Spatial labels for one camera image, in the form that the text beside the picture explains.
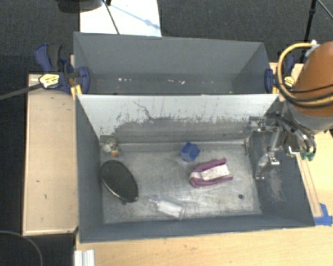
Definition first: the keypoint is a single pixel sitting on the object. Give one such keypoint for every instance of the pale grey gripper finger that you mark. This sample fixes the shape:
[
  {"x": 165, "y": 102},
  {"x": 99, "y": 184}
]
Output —
[
  {"x": 273, "y": 158},
  {"x": 257, "y": 124}
]

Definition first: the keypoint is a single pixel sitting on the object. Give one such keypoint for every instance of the purple folded cloth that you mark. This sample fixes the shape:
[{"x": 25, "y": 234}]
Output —
[{"x": 211, "y": 173}]

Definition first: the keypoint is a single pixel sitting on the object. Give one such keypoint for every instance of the small blue block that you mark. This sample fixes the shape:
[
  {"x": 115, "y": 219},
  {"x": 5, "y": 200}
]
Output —
[{"x": 189, "y": 151}]

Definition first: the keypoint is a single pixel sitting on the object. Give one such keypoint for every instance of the grey metal bin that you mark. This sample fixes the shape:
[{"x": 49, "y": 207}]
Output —
[{"x": 169, "y": 176}]

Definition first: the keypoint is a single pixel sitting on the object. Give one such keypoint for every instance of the clear plastic bottle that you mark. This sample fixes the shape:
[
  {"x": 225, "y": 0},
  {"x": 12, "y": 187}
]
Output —
[{"x": 169, "y": 208}]

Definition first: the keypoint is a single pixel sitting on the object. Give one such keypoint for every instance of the black oval disc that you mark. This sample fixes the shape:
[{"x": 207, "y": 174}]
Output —
[{"x": 118, "y": 181}]

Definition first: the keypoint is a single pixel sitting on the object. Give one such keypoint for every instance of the pale wood flat board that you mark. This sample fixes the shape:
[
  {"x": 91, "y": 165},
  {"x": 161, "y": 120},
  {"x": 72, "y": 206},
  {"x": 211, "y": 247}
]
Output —
[{"x": 51, "y": 162}]

